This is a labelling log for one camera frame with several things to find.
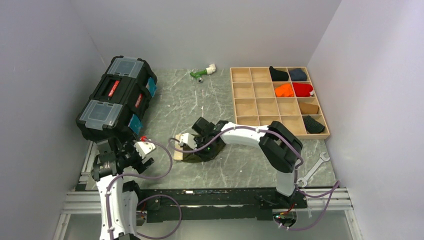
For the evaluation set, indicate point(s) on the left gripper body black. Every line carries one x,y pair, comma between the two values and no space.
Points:
131,157

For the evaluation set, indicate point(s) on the navy rolled cloth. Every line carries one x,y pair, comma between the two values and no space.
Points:
298,75

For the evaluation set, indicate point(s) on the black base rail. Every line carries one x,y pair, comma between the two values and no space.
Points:
259,203

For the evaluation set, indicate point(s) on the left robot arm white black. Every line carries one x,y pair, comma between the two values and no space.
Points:
119,199

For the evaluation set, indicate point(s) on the red rolled cloth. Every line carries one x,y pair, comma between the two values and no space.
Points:
303,89

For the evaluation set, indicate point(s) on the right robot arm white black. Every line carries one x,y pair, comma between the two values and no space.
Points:
280,146

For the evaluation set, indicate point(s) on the black ribbed rolled cloth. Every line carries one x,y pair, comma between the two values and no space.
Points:
312,126

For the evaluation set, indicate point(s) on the black plastic toolbox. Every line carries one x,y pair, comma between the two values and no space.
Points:
116,107

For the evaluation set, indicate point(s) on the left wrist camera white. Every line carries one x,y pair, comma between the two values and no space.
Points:
144,147

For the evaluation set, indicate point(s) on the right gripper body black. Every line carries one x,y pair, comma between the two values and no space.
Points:
209,148

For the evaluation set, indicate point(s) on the orange rolled cloth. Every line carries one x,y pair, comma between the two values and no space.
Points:
284,91

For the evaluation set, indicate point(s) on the wooden compartment tray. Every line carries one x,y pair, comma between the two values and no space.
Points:
256,104

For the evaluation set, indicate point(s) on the brown rolled cloth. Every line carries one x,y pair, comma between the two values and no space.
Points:
308,108

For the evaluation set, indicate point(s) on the silver wrench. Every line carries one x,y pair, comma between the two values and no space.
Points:
303,181

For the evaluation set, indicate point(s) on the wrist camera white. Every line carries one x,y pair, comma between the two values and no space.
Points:
144,147
187,139

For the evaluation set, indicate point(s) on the olive green underwear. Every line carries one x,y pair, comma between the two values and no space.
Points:
180,153

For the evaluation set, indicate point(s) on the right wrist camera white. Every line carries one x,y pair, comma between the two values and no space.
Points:
187,139

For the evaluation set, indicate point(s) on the green white pipe fitting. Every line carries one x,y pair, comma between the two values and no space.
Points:
198,76

